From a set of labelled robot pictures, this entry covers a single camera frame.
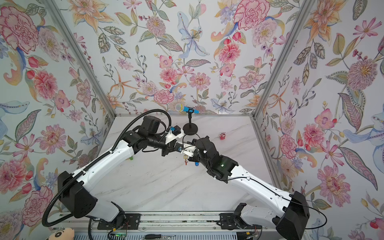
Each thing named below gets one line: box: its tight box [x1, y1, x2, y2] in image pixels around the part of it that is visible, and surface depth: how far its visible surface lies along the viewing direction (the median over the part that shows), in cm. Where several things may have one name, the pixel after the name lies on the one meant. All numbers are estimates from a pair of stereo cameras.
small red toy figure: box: [219, 132, 226, 140], surface depth 106 cm
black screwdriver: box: [144, 234, 177, 240], surface depth 72 cm
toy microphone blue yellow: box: [175, 103, 200, 114], surface depth 95 cm
